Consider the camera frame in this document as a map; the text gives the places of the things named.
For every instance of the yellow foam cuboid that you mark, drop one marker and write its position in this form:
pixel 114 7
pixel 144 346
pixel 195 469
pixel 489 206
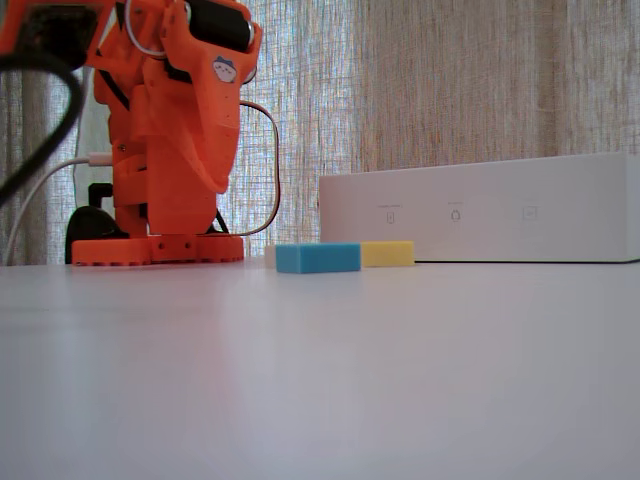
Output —
pixel 387 253

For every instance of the orange gripper black servo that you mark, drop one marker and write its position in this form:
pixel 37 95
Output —
pixel 212 125

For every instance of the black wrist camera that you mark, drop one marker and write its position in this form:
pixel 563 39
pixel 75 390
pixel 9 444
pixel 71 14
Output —
pixel 55 35

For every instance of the blue foam cuboid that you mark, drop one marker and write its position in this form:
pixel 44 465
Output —
pixel 317 257

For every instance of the white cardboard box bin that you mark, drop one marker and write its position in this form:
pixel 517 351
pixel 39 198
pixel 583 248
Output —
pixel 500 210

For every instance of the black table clamp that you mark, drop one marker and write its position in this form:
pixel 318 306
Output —
pixel 92 225

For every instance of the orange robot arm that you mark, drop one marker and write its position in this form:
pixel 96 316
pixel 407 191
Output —
pixel 165 200

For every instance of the cream foam cuboid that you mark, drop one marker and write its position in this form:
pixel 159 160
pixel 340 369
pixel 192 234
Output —
pixel 270 257

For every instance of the beige woven curtain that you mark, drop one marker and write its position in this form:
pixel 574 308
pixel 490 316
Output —
pixel 425 85

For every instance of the orange robot base plate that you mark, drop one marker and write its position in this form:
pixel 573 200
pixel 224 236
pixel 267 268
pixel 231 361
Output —
pixel 120 251

